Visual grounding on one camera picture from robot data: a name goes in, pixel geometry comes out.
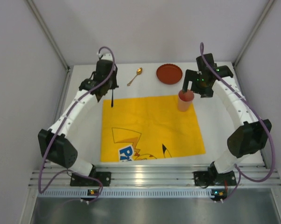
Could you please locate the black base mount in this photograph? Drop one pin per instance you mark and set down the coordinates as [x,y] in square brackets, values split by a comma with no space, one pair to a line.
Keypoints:
[201,178]
[103,177]

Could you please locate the yellow printed cloth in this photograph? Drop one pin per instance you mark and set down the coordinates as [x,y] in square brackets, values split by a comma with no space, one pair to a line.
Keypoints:
[149,128]

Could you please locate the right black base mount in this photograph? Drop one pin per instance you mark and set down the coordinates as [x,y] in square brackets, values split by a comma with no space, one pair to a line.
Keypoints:
[201,178]

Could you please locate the aluminium mounting rail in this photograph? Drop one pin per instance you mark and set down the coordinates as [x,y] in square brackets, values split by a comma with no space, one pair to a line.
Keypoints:
[156,176]

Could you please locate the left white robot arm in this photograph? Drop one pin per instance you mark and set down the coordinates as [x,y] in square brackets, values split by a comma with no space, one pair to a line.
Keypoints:
[57,144]

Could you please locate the aluminium corner post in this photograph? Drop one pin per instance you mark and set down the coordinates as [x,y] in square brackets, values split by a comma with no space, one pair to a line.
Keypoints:
[46,31]
[257,25]

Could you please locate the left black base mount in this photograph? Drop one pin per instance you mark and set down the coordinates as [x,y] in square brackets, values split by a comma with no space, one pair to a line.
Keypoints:
[103,177]

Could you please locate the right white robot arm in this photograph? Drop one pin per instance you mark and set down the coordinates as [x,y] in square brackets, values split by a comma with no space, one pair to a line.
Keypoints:
[251,133]

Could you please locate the left aluminium corner post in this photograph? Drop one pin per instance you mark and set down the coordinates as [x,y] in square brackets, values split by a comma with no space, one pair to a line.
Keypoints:
[46,31]

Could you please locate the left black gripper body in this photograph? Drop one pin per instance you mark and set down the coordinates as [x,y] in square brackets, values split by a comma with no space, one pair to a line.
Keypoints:
[108,87]

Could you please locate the perforated grey cable duct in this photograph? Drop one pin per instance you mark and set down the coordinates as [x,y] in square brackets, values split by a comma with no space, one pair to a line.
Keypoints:
[133,193]

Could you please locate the pink plastic cup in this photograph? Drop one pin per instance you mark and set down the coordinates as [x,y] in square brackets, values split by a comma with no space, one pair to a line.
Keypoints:
[185,99]

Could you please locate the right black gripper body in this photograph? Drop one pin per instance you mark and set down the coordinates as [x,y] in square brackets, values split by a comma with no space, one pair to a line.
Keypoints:
[188,76]

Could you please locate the right aluminium corner post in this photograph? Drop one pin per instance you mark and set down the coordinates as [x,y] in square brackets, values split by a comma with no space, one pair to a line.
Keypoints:
[257,25]

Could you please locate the red round plate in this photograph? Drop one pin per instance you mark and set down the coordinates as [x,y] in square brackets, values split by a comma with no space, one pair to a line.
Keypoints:
[169,73]

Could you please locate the gold metal spoon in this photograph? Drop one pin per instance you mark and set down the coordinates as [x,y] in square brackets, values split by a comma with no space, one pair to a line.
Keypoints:
[138,72]

